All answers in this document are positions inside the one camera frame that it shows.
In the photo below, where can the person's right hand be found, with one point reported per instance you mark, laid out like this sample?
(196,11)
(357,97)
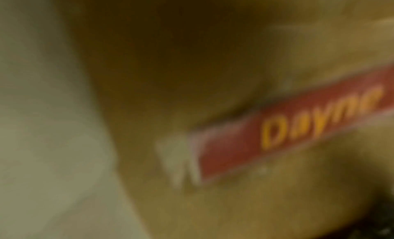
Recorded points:
(169,51)

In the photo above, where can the clear plastic storage box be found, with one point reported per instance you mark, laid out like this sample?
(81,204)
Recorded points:
(37,136)

